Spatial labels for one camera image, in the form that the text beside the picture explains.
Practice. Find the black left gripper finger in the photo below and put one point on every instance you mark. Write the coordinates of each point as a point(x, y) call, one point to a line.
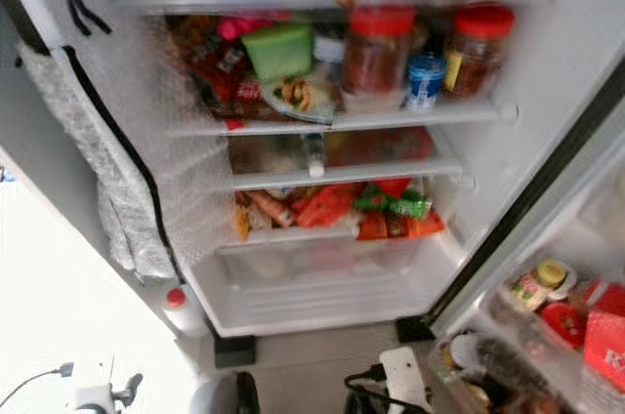
point(127, 389)

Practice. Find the deep clear fridge drawer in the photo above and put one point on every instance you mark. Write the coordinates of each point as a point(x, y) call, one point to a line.
point(312, 292)

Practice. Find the fridge door with shelves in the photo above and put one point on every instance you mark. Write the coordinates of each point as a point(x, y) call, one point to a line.
point(576, 228)

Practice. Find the black fridge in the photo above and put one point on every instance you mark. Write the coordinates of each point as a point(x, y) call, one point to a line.
point(537, 92)

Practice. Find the white bottle red cap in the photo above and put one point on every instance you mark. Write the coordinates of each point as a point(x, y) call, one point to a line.
point(187, 316)

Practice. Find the grey speckled cloth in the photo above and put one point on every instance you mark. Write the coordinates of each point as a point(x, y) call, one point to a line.
point(117, 189)

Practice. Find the brown sausage pack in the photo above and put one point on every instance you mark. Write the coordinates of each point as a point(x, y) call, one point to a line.
point(269, 207)

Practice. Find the red snack packet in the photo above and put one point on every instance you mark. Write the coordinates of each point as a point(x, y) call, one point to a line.
point(324, 206)

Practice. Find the clear plastic bottle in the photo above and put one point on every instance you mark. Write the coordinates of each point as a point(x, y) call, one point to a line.
point(313, 155)

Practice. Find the orange snack packet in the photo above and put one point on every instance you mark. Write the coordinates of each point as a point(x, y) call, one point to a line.
point(405, 227)

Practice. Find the dark red sauce packets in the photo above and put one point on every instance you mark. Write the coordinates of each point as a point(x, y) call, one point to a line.
point(215, 67)

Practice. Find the green snack packet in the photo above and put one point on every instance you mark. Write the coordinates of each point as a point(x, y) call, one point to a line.
point(405, 204)

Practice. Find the white plate of food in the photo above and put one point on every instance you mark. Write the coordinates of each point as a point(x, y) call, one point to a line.
point(298, 97)

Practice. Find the green plastic container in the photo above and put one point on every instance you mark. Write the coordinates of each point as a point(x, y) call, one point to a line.
point(278, 53)

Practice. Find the pink packet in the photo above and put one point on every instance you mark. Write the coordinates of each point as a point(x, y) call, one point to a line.
point(239, 26)

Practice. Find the red lid jar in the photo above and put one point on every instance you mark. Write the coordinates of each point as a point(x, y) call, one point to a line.
point(480, 53)
point(379, 58)

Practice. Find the blue can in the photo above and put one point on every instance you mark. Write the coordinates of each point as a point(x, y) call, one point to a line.
point(426, 82)

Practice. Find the yellow lid jar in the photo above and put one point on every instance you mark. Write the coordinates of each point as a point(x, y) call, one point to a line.
point(547, 277)

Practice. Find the red lid container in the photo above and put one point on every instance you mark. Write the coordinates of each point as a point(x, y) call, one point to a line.
point(564, 324)

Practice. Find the large red bag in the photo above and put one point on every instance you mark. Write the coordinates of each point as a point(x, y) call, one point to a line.
point(605, 346)

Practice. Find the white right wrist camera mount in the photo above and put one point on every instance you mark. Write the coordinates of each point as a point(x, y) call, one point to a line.
point(405, 380)

